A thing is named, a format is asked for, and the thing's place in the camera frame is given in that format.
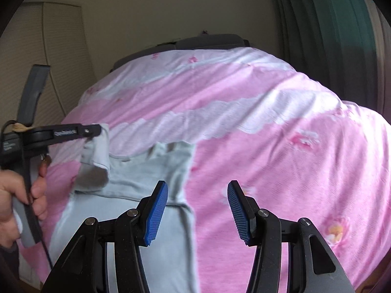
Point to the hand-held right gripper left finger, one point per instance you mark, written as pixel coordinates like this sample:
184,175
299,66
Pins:
156,216

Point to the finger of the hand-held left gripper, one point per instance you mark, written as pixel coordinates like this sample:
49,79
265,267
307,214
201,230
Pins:
76,131

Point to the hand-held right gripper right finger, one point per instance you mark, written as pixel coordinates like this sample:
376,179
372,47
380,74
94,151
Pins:
239,216

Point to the light green small shirt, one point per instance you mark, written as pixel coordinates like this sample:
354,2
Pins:
143,174

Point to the person's left hand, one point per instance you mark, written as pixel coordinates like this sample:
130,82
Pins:
9,186

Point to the beige wardrobe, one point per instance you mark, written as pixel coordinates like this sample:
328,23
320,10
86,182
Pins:
42,52

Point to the pink floral blanket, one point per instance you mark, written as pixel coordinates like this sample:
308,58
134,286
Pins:
259,122

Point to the dark grey headboard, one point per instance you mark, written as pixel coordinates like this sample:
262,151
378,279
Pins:
195,41

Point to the grey green curtain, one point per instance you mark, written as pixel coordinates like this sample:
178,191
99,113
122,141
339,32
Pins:
326,36

